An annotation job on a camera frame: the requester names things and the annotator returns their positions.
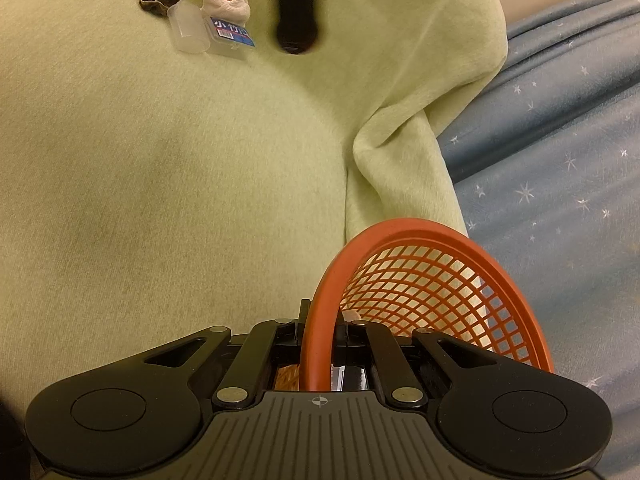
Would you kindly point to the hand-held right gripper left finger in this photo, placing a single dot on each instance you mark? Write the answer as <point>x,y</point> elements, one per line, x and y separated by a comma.
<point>265,341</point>

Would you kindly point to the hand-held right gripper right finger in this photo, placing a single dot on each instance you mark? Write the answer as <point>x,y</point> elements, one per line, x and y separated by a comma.
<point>382,347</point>

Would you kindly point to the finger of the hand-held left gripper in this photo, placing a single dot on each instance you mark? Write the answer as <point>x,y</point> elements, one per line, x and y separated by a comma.
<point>296,10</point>

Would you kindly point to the orange plastic mesh basket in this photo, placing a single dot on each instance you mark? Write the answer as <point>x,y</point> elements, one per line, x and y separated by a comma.
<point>450,280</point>

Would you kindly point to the clear box with blue label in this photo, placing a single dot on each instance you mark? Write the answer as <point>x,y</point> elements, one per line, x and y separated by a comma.
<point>200,35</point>

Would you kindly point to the light green blanket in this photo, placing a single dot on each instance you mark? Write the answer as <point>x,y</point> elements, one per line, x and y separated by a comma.
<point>150,185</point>

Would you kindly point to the blue star-print cloth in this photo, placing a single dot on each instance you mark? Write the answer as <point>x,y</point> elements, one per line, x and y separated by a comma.
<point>550,160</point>

